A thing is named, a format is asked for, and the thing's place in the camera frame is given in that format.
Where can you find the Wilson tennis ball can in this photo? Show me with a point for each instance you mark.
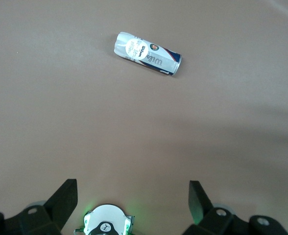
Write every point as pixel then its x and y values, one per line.
pixel 146 54

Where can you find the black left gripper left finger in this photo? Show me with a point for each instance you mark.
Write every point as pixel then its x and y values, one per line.
pixel 48 215

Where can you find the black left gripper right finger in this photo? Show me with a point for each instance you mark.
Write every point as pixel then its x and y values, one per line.
pixel 220 222

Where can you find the brown table mat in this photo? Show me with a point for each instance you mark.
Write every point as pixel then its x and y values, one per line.
pixel 60 110

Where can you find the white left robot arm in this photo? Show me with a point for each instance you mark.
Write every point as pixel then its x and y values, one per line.
pixel 107 218

